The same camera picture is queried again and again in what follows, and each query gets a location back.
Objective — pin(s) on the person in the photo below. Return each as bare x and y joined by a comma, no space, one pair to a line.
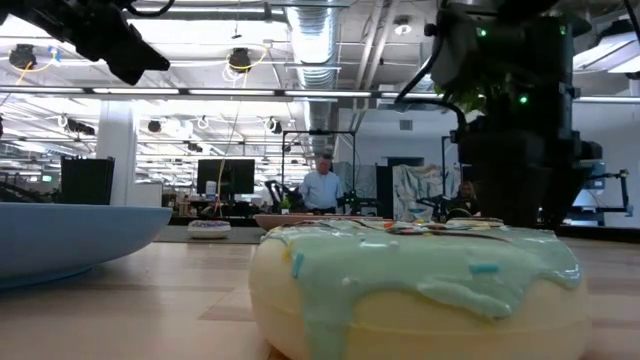
320,190
465,200

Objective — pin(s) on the long ceiling light strip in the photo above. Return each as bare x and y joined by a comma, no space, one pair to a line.
225,92

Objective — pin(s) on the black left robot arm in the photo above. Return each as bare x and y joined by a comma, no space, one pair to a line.
20,7

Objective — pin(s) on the black rectangular panel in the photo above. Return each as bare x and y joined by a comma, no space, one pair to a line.
87,180

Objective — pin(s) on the crumpled pale cloth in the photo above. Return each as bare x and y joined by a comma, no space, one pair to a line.
420,185

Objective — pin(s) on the black ceiling spotlight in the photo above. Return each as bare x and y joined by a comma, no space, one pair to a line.
240,59
22,56

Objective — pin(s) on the distant black robot arms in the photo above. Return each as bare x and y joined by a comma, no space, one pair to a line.
275,192

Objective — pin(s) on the large mint frosted donut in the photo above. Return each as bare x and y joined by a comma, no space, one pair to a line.
400,300

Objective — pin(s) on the large white frosted donut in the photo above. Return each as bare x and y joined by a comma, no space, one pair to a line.
209,231

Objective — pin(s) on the blue round plate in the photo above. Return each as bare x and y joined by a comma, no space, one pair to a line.
75,240

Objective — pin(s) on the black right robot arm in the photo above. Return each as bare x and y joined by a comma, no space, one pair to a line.
525,60

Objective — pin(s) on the black computer monitor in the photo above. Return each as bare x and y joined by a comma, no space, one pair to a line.
225,175

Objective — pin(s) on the white building column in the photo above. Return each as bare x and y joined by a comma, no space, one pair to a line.
116,150

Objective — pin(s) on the small distant potted plant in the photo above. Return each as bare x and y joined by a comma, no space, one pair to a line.
285,205

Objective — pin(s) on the wall mounted monitor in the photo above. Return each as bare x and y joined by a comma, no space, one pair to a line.
595,180

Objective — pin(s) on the silver ventilation duct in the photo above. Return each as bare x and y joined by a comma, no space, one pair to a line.
312,40

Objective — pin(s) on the black plant pot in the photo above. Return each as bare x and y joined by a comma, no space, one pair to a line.
487,210

